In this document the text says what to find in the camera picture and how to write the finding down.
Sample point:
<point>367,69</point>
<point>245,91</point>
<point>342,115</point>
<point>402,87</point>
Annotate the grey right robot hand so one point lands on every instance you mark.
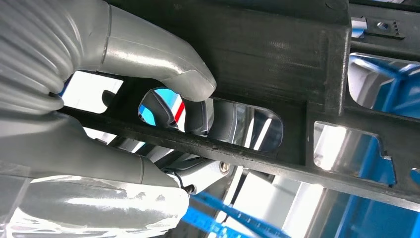
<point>82,177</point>

